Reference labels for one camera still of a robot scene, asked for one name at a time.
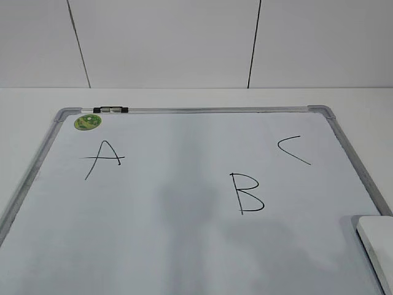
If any white whiteboard eraser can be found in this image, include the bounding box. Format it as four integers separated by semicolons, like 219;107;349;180
351;215;392;294

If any white whiteboard with grey frame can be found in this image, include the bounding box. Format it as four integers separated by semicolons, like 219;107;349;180
1;106;391;294

